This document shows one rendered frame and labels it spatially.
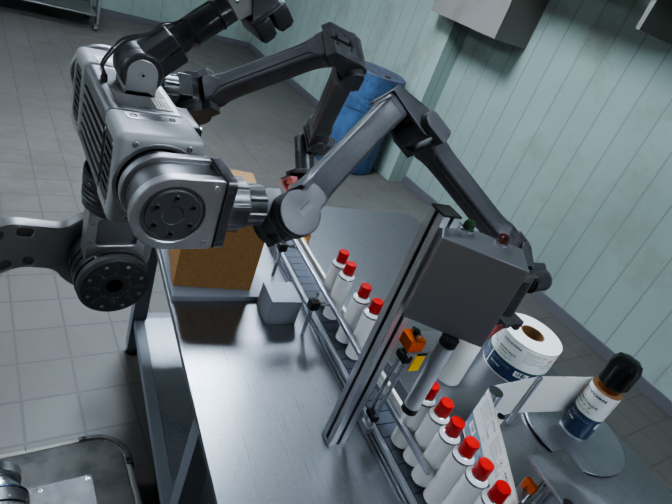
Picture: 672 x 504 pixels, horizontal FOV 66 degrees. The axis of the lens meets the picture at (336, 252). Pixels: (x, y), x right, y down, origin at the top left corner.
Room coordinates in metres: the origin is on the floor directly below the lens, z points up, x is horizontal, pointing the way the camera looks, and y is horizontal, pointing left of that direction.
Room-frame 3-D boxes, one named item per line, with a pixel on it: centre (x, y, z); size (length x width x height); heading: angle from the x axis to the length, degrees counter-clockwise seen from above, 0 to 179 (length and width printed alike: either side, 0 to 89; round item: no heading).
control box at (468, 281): (0.91, -0.25, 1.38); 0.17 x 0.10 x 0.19; 90
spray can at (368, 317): (1.20, -0.16, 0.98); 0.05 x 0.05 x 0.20
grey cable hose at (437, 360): (0.86, -0.27, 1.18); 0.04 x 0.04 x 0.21
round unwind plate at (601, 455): (1.25, -0.85, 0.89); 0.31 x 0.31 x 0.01
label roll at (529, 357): (1.46, -0.68, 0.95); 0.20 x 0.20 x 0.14
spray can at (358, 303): (1.26, -0.12, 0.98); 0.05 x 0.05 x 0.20
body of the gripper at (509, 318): (1.11, -0.42, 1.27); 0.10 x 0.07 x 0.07; 37
